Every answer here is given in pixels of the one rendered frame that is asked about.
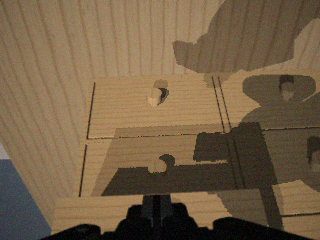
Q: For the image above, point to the small wooden chest of drawers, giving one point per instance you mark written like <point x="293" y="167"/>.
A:
<point x="226" y="133"/>

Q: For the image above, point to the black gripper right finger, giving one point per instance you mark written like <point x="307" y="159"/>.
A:
<point x="183" y="227"/>

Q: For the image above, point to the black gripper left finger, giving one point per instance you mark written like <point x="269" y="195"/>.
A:
<point x="137" y="227"/>

